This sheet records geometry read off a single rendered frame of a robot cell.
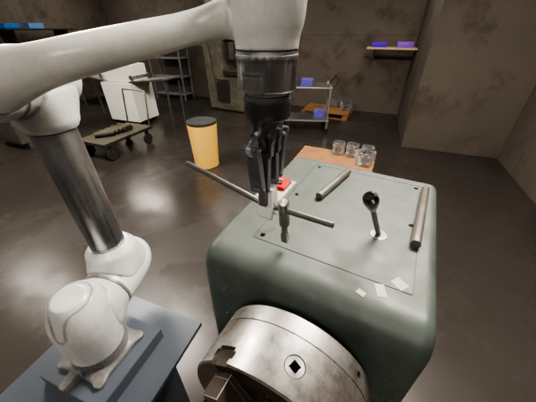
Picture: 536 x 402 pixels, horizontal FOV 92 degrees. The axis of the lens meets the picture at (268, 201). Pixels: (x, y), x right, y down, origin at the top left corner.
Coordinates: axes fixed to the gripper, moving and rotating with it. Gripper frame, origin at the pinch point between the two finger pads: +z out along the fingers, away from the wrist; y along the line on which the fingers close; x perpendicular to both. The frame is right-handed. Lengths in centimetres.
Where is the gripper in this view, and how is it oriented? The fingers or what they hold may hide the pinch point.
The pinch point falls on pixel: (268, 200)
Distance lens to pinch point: 51.7
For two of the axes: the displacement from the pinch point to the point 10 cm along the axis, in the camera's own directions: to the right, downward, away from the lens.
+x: 8.8, 2.6, -4.0
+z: 0.1, 8.3, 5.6
